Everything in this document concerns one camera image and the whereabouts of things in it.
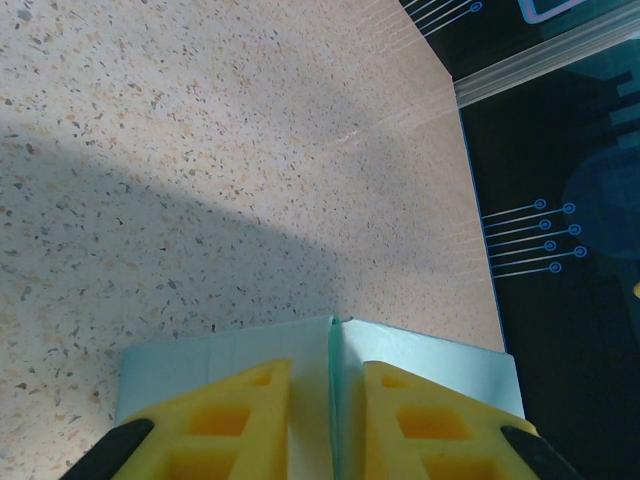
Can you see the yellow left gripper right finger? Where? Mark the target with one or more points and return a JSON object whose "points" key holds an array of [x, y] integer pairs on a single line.
{"points": [[380, 400]]}

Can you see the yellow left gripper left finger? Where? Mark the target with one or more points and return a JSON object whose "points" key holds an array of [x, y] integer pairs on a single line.
{"points": [[270, 400]]}

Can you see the light blue paper box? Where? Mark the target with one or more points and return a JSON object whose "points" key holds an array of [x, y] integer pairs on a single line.
{"points": [[225, 355]]}

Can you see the blue table edge strip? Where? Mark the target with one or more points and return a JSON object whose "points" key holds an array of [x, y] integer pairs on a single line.
{"points": [[481, 225]]}

